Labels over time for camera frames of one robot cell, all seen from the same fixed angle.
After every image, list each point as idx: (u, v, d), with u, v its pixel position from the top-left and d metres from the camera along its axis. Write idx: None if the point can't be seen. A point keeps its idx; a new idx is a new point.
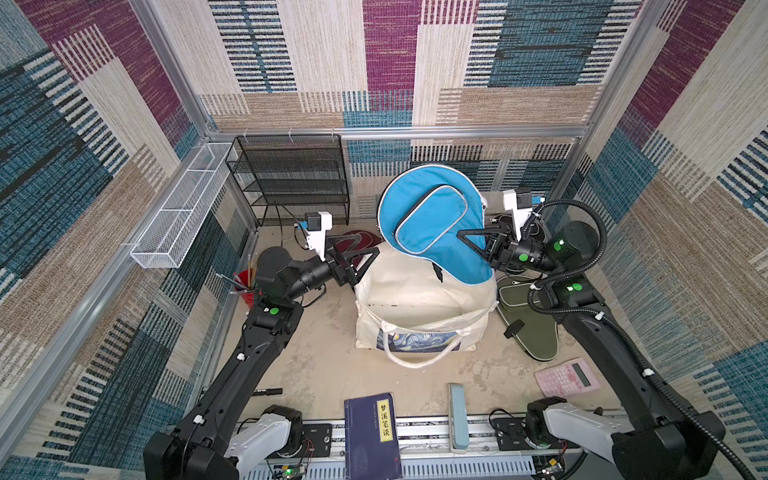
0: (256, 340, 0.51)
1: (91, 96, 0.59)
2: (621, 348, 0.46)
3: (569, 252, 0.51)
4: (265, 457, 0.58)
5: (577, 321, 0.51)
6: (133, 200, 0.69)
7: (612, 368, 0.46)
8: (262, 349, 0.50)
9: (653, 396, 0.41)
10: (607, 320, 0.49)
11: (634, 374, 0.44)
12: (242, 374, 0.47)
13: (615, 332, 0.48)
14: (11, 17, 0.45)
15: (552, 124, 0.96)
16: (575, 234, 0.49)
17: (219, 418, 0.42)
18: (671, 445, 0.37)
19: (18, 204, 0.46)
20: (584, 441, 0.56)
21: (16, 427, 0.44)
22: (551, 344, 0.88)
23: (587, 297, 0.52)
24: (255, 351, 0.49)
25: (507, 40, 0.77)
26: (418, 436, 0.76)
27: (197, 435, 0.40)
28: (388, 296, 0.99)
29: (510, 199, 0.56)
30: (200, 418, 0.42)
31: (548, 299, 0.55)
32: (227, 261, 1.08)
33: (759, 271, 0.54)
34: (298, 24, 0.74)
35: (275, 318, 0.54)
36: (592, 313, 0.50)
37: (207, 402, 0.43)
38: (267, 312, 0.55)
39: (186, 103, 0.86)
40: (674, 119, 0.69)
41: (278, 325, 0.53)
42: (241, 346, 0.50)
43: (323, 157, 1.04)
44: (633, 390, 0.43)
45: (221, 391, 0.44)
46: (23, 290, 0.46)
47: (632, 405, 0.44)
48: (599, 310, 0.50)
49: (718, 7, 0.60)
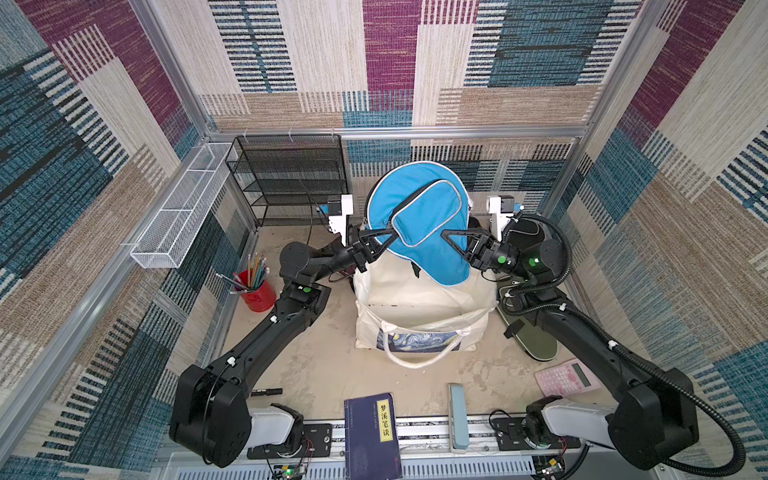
0: (288, 308, 0.56)
1: (91, 95, 0.59)
2: (586, 327, 0.51)
3: (539, 270, 0.56)
4: (267, 442, 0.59)
5: (546, 315, 0.56)
6: (133, 199, 0.69)
7: (583, 349, 0.51)
8: (292, 316, 0.54)
9: (622, 364, 0.45)
10: (570, 309, 0.55)
11: (602, 350, 0.48)
12: (272, 334, 0.51)
13: (579, 317, 0.53)
14: (12, 17, 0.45)
15: (552, 124, 0.96)
16: (551, 254, 0.53)
17: (247, 364, 0.45)
18: (647, 404, 0.40)
19: (18, 204, 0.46)
20: (585, 433, 0.56)
21: (16, 429, 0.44)
22: (551, 344, 0.88)
23: (552, 296, 0.58)
24: (286, 317, 0.54)
25: (507, 40, 0.77)
26: (418, 436, 0.76)
27: (226, 373, 0.44)
28: (388, 297, 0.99)
29: (495, 201, 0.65)
30: (232, 360, 0.46)
31: (520, 300, 0.60)
32: (227, 261, 1.08)
33: (758, 271, 0.54)
34: (298, 24, 0.74)
35: (307, 294, 0.59)
36: (556, 305, 0.56)
37: (241, 349, 0.47)
38: (299, 288, 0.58)
39: (186, 103, 0.86)
40: (674, 119, 0.69)
41: (309, 299, 0.58)
42: (275, 311, 0.55)
43: (323, 157, 1.04)
44: (605, 364, 0.47)
45: (255, 342, 0.49)
46: (23, 290, 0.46)
47: (609, 380, 0.47)
48: (561, 302, 0.56)
49: (718, 7, 0.60)
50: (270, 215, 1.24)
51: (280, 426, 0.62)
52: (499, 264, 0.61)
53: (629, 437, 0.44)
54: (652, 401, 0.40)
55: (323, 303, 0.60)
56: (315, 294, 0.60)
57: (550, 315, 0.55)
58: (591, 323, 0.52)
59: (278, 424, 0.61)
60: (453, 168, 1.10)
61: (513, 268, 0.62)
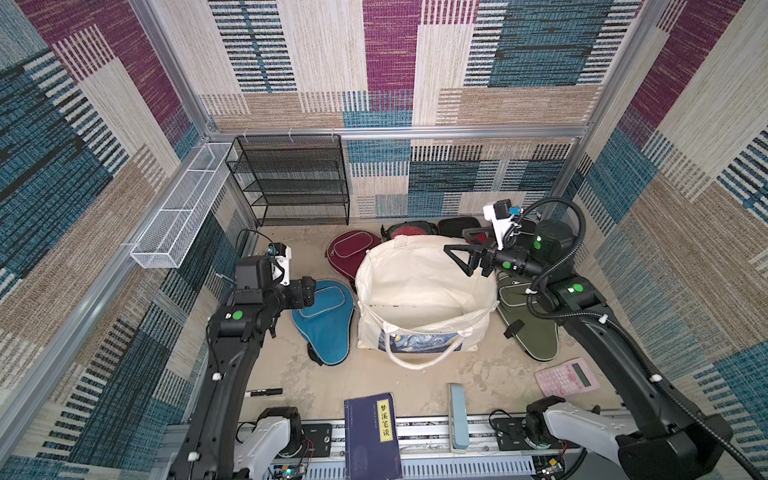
0: (227, 353, 0.46)
1: (91, 95, 0.59)
2: (624, 348, 0.45)
3: (550, 245, 0.53)
4: (274, 456, 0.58)
5: (580, 325, 0.49)
6: (133, 200, 0.69)
7: (617, 370, 0.45)
8: (237, 361, 0.46)
9: (662, 402, 0.41)
10: (611, 324, 0.47)
11: (640, 379, 0.43)
12: (223, 402, 0.42)
13: (620, 336, 0.46)
14: (12, 17, 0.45)
15: (552, 124, 0.96)
16: (548, 226, 0.53)
17: (213, 448, 0.39)
18: (682, 453, 0.37)
19: (18, 204, 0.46)
20: (588, 443, 0.55)
21: (16, 428, 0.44)
22: (552, 344, 0.88)
23: (588, 299, 0.50)
24: (230, 365, 0.45)
25: (507, 40, 0.77)
26: (418, 436, 0.76)
27: (196, 471, 0.38)
28: (390, 297, 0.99)
29: (488, 210, 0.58)
30: (194, 454, 0.39)
31: (548, 301, 0.53)
32: (227, 262, 1.08)
33: (759, 271, 0.54)
34: (298, 24, 0.74)
35: (241, 319, 0.49)
36: (596, 317, 0.48)
37: (196, 435, 0.40)
38: (230, 317, 0.50)
39: (186, 103, 0.86)
40: (674, 119, 0.69)
41: (247, 328, 0.48)
42: (214, 364, 0.45)
43: (323, 157, 1.04)
44: (642, 397, 0.42)
45: (207, 420, 0.41)
46: (23, 290, 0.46)
47: (639, 407, 0.43)
48: (603, 313, 0.49)
49: (718, 7, 0.60)
50: (270, 215, 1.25)
51: (278, 434, 0.61)
52: (505, 269, 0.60)
53: (646, 466, 0.42)
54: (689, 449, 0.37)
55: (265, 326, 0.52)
56: (248, 319, 0.49)
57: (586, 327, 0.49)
58: (633, 347, 0.45)
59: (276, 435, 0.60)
60: (453, 168, 1.10)
61: (520, 270, 0.60)
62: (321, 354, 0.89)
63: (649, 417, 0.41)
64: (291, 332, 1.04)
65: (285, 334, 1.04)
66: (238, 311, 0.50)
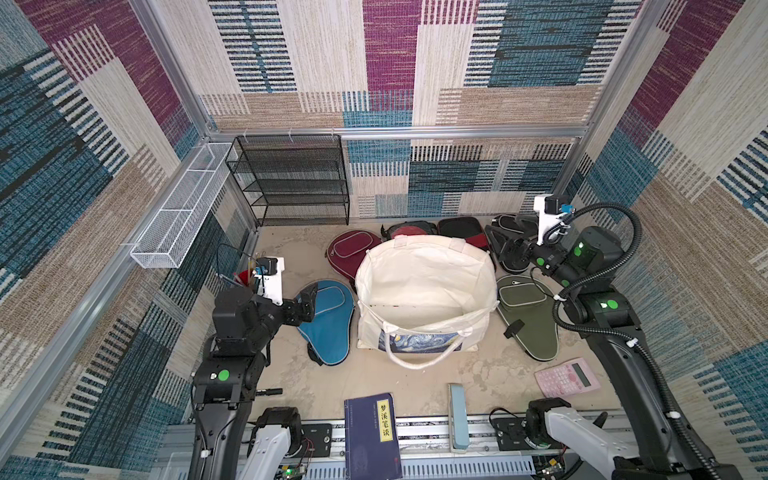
0: (217, 420, 0.43)
1: (91, 95, 0.59)
2: (647, 379, 0.43)
3: (591, 254, 0.49)
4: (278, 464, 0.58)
5: (605, 343, 0.47)
6: (133, 199, 0.69)
7: (633, 398, 0.43)
8: (227, 431, 0.42)
9: (674, 439, 0.39)
10: (639, 350, 0.45)
11: (656, 412, 0.41)
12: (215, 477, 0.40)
13: (646, 364, 0.44)
14: (12, 17, 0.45)
15: (552, 124, 0.96)
16: (598, 235, 0.49)
17: None
18: None
19: (18, 204, 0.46)
20: (585, 454, 0.55)
21: (16, 428, 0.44)
22: (552, 344, 0.88)
23: (617, 318, 0.47)
24: (219, 437, 0.42)
25: (507, 40, 0.77)
26: (418, 436, 0.76)
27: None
28: (390, 297, 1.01)
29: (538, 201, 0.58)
30: None
31: (576, 311, 0.50)
32: (227, 262, 1.08)
33: (759, 271, 0.54)
34: (298, 24, 0.74)
35: (229, 379, 0.45)
36: (624, 339, 0.45)
37: None
38: (215, 378, 0.45)
39: (186, 103, 0.86)
40: (674, 119, 0.69)
41: (234, 390, 0.44)
42: (202, 438, 0.42)
43: (323, 157, 1.04)
44: (652, 429, 0.41)
45: None
46: (23, 290, 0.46)
47: (646, 439, 0.41)
48: (633, 337, 0.46)
49: (718, 7, 0.60)
50: (270, 215, 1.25)
51: (278, 448, 0.61)
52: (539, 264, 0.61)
53: None
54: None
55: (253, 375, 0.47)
56: (237, 379, 0.45)
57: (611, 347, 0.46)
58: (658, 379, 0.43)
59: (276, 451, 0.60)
60: (453, 168, 1.10)
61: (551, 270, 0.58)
62: (321, 354, 0.89)
63: (655, 452, 0.40)
64: (291, 333, 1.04)
65: (285, 334, 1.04)
66: (225, 370, 0.45)
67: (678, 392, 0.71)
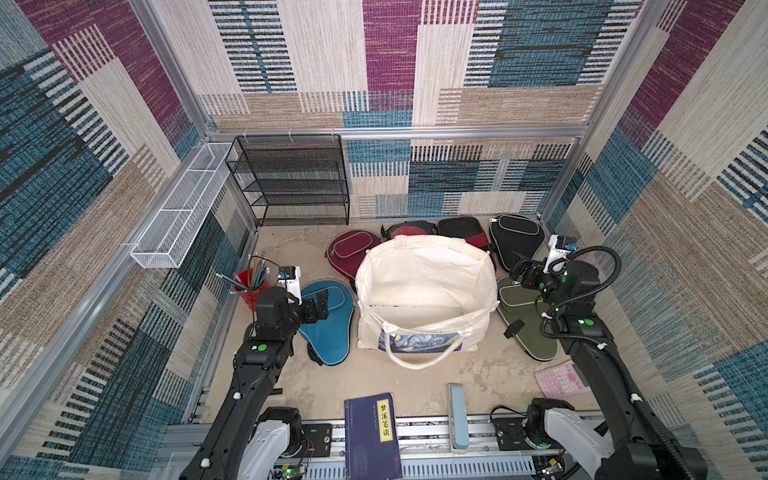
0: (249, 376, 0.53)
1: (91, 95, 0.59)
2: (612, 370, 0.49)
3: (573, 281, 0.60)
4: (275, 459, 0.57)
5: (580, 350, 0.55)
6: (134, 199, 0.69)
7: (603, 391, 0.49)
8: (256, 385, 0.51)
9: (636, 420, 0.43)
10: (608, 350, 0.52)
11: (621, 398, 0.46)
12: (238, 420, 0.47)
13: (613, 361, 0.51)
14: (12, 17, 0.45)
15: (552, 124, 0.96)
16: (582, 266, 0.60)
17: (223, 458, 0.43)
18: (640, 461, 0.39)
19: (18, 204, 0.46)
20: (575, 453, 0.55)
21: (16, 428, 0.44)
22: (551, 344, 0.88)
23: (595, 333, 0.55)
24: (250, 388, 0.51)
25: (507, 40, 0.77)
26: (418, 436, 0.76)
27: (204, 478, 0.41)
28: (389, 297, 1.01)
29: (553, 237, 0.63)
30: (206, 460, 0.42)
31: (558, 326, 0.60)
32: (227, 262, 1.08)
33: (759, 271, 0.54)
34: (298, 24, 0.74)
35: (265, 353, 0.56)
36: (595, 342, 0.54)
37: (212, 443, 0.44)
38: (256, 349, 0.57)
39: (186, 103, 0.86)
40: (674, 119, 0.69)
41: (268, 360, 0.55)
42: (236, 385, 0.51)
43: (323, 157, 1.04)
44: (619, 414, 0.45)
45: (224, 430, 0.45)
46: (23, 290, 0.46)
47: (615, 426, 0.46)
48: (603, 342, 0.54)
49: (718, 7, 0.60)
50: (270, 215, 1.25)
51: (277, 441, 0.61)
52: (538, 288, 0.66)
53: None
54: (649, 462, 0.39)
55: (284, 357, 0.59)
56: (272, 354, 0.56)
57: (584, 350, 0.54)
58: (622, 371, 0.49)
59: (274, 445, 0.60)
60: (453, 168, 1.10)
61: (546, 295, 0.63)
62: (320, 354, 0.89)
63: (621, 435, 0.44)
64: None
65: None
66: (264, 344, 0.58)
67: (678, 392, 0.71)
